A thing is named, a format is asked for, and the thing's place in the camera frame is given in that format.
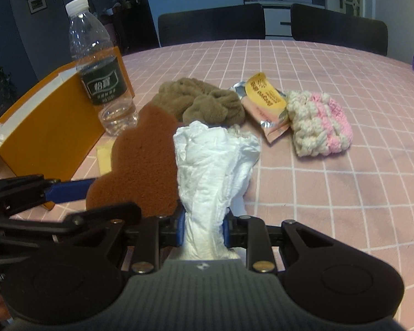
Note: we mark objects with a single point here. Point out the orange white storage box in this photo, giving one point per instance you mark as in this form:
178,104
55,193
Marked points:
50,130

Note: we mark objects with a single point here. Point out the yellow label foil packet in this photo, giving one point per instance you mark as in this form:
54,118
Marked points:
265,104

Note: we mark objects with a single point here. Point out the clear water bottle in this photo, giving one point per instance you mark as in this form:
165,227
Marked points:
100,69

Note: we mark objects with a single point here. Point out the white cloth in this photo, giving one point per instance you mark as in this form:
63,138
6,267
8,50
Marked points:
214,166

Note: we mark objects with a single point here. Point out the brown knitted soft item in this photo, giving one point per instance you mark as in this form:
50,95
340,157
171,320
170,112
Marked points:
192,99

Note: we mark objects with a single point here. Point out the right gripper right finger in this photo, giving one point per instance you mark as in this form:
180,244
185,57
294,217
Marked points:
251,234

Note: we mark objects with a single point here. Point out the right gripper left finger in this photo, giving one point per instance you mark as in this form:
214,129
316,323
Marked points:
152,235

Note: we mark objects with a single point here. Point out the black dining chair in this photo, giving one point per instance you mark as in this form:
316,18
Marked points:
312,24
240,22

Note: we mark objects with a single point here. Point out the yellow sponge piece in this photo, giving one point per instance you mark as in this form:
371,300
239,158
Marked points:
103,155

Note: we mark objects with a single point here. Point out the white sink cabinet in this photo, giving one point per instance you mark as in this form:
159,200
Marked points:
278,18

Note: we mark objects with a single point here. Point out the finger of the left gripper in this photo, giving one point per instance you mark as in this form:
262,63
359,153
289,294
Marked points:
129,212
68,191

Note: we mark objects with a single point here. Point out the pink white crochet item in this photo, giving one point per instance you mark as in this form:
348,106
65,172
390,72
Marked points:
319,124

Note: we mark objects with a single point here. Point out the small framed picture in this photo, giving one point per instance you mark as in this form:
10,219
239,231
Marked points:
36,5

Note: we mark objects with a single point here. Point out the brown sponge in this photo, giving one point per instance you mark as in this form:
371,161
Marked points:
143,167

